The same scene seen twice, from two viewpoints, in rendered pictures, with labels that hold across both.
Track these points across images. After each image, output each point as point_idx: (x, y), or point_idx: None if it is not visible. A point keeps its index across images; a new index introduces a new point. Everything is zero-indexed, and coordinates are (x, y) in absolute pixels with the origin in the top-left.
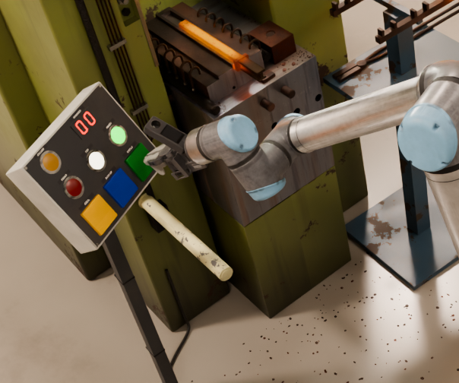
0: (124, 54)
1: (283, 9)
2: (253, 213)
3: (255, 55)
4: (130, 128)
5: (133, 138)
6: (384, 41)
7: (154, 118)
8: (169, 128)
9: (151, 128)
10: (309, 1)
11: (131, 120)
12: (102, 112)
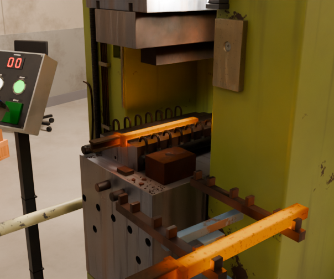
0: (105, 75)
1: (219, 163)
2: (92, 269)
3: (132, 148)
4: (28, 92)
5: (23, 98)
6: (120, 212)
7: None
8: None
9: None
10: (246, 182)
11: (34, 89)
12: (27, 68)
